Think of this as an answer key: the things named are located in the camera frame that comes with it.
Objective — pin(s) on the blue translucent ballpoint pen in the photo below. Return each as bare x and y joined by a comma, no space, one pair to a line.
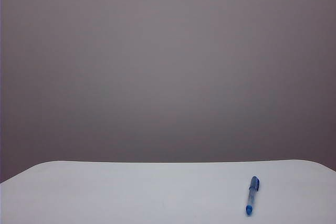
250,200

